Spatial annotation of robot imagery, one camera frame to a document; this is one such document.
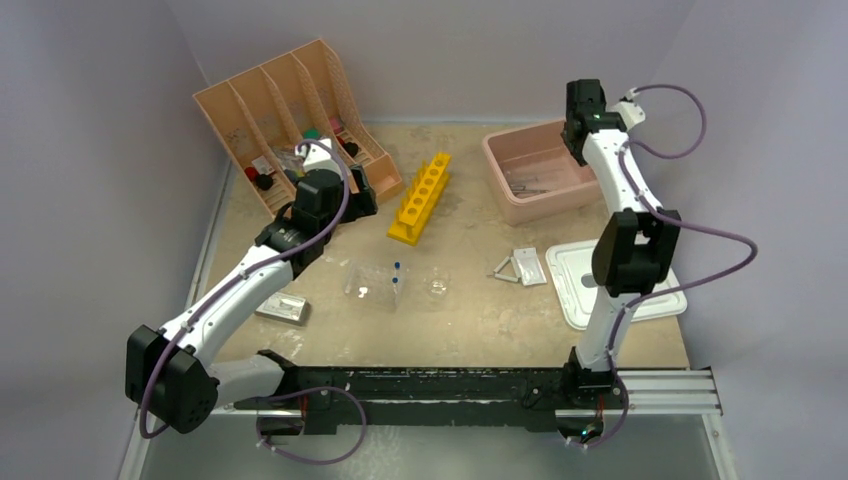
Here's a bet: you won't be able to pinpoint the pink plastic bin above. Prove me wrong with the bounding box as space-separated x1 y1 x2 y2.
482 119 602 226

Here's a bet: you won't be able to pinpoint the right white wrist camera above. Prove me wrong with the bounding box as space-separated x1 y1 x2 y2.
608 88 646 131

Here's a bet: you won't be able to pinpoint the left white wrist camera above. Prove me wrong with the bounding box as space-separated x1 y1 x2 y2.
294 137 345 177

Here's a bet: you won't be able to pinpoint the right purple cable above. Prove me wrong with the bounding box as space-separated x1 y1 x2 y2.
606 83 759 452

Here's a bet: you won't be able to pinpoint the green capped tube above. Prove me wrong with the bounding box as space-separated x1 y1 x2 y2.
303 128 322 141

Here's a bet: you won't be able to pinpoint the clear well plate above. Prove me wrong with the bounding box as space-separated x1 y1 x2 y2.
343 261 407 311

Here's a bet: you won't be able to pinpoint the white plastic bin lid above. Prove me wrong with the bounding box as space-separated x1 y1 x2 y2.
545 239 688 331

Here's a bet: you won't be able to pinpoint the metal crucible tongs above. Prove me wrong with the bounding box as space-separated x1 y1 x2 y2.
507 176 551 198

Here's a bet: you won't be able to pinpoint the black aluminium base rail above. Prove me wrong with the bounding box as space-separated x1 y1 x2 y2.
135 365 723 439

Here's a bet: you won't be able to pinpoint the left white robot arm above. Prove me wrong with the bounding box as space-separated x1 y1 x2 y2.
125 165 377 439

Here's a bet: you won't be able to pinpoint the black rubber stopper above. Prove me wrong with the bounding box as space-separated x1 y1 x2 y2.
254 174 274 191

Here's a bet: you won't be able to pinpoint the peach plastic file organizer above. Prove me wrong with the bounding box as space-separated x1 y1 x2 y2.
194 39 404 215

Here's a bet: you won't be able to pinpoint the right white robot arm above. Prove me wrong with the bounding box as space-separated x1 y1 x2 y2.
561 79 680 407

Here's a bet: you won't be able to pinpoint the metal clay triangle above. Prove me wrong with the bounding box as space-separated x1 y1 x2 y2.
490 256 520 283

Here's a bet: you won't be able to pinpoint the yellow test tube rack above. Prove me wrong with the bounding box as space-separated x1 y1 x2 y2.
387 152 452 246

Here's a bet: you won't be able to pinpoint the white slide box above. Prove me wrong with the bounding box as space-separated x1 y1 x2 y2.
255 292 310 325

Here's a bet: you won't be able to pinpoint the white packet pouch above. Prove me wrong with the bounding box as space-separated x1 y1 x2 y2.
512 247 547 287

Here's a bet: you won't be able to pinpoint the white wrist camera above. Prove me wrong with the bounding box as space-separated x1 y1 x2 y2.
294 137 345 177
608 88 646 131

